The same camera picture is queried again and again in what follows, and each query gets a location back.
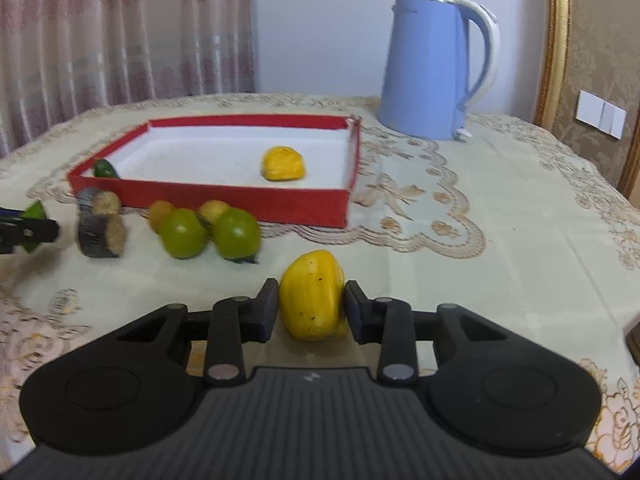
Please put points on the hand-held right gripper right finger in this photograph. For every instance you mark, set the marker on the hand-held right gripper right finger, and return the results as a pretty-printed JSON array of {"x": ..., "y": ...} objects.
[{"x": 354, "y": 310}]

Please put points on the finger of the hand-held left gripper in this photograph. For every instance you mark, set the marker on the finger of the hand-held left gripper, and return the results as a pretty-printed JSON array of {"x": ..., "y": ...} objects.
[
  {"x": 10, "y": 212},
  {"x": 30, "y": 232}
]

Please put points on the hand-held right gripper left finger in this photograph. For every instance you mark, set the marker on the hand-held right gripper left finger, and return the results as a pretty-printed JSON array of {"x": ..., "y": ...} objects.
[{"x": 267, "y": 310}]

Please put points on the green cucumber piece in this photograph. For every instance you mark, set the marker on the green cucumber piece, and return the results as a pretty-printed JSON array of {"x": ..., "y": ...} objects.
[
  {"x": 37, "y": 210},
  {"x": 106, "y": 169}
]

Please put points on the long yellow fruit piece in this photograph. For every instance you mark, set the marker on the long yellow fruit piece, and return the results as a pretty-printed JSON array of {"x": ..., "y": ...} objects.
[{"x": 310, "y": 295}]

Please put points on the dark sugar cane piece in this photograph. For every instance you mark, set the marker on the dark sugar cane piece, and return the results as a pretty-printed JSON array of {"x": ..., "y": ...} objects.
[
  {"x": 105, "y": 202},
  {"x": 97, "y": 235}
]

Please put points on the green tomato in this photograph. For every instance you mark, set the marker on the green tomato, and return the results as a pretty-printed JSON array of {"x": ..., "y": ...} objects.
[
  {"x": 182, "y": 234},
  {"x": 236, "y": 232}
]

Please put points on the red shallow box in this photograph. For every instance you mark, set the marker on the red shallow box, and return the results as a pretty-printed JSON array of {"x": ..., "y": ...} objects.
[{"x": 225, "y": 205}]

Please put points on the yellow round fruit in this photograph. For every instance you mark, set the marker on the yellow round fruit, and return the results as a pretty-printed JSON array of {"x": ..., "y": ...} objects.
[{"x": 212, "y": 210}]

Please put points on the small orange round fruit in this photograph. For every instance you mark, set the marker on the small orange round fruit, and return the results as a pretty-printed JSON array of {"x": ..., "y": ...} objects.
[{"x": 160, "y": 212}]

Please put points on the rounded yellow fruit piece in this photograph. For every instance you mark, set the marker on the rounded yellow fruit piece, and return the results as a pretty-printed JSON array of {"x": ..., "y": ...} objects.
[{"x": 283, "y": 164}]

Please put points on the patterned pink curtain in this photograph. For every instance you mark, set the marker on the patterned pink curtain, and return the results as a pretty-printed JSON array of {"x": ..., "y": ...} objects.
[{"x": 125, "y": 35}]

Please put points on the blue electric kettle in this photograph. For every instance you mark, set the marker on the blue electric kettle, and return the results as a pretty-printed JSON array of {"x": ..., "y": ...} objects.
[{"x": 420, "y": 70}]

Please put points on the dark brown object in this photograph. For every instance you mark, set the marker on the dark brown object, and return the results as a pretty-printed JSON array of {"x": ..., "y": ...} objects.
[{"x": 634, "y": 337}]

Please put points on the white wall switch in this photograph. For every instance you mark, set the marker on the white wall switch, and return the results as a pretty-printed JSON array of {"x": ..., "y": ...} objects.
[{"x": 600, "y": 112}]

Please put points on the gold picture frame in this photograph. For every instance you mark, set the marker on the gold picture frame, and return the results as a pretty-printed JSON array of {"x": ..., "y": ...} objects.
[{"x": 552, "y": 45}]

